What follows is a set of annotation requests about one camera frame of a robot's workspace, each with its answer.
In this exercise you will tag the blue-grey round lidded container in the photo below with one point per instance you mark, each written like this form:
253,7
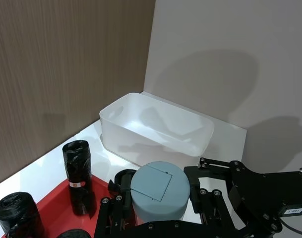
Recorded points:
158,193

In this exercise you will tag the black garbage bag roll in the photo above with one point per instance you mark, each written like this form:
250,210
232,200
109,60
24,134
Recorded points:
17,215
74,234

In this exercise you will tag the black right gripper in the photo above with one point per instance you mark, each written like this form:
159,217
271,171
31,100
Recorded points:
289,191

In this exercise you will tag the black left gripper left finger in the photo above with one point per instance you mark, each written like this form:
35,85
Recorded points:
107,218

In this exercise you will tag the black bag roll, red label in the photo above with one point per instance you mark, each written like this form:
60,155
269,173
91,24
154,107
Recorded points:
78,173

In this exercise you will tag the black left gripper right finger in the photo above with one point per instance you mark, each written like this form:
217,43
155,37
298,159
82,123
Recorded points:
215,205

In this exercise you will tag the white translucent plastic bin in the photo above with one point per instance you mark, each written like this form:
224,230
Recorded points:
150,129

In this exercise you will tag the red plastic tray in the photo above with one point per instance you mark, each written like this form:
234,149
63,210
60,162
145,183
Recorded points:
56,210

